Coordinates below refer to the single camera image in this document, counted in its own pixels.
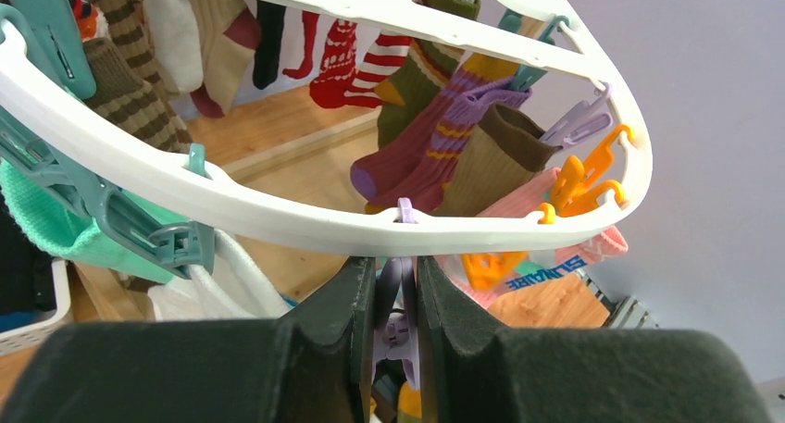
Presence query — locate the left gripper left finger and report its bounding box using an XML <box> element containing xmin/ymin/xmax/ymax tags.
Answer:
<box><xmin>1</xmin><ymin>256</ymin><xmax>376</xmax><ymax>422</ymax></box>

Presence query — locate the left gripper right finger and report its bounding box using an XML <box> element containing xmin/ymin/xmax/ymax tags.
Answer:
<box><xmin>417</xmin><ymin>256</ymin><xmax>771</xmax><ymax>422</ymax></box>

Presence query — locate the lilac clothespin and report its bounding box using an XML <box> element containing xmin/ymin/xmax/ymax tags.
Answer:
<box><xmin>371</xmin><ymin>196</ymin><xmax>424</xmax><ymax>392</ymax></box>

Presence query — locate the white sock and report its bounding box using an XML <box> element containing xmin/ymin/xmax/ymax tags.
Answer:
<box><xmin>147</xmin><ymin>230</ymin><xmax>293</xmax><ymax>321</ymax></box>

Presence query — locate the mint green sock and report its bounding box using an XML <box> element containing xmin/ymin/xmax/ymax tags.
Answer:
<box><xmin>1</xmin><ymin>160</ymin><xmax>187</xmax><ymax>283</ymax></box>

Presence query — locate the white oval sock hanger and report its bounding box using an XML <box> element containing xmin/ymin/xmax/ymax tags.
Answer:
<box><xmin>1</xmin><ymin>0</ymin><xmax>653</xmax><ymax>256</ymax></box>

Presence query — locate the teal clothespin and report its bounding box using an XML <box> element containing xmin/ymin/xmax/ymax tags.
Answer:
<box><xmin>1</xmin><ymin>5</ymin><xmax>215</xmax><ymax>279</ymax></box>

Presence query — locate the pink sock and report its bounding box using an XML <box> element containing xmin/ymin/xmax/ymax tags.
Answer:
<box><xmin>435</xmin><ymin>166</ymin><xmax>630</xmax><ymax>311</ymax></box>

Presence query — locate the maroon purple striped sock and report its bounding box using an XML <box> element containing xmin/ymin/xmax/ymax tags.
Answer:
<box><xmin>350</xmin><ymin>54</ymin><xmax>530</xmax><ymax>214</ymax></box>

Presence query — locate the orange clothespin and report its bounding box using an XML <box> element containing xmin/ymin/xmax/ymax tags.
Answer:
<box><xmin>549</xmin><ymin>124</ymin><xmax>635</xmax><ymax>218</ymax></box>

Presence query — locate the tan brown cuffed sock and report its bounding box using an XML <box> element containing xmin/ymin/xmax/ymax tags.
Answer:
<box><xmin>432</xmin><ymin>103</ymin><xmax>559</xmax><ymax>217</ymax></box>

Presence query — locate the red patterned sock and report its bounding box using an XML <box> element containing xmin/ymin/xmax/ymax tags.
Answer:
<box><xmin>308</xmin><ymin>19</ymin><xmax>411</xmax><ymax>108</ymax></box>

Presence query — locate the white laundry basket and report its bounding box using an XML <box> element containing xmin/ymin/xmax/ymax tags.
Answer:
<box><xmin>1</xmin><ymin>259</ymin><xmax>73</xmax><ymax>356</ymax></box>

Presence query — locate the argyle brown sock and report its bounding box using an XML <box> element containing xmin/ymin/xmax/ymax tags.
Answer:
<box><xmin>82</xmin><ymin>0</ymin><xmax>192</xmax><ymax>153</ymax></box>

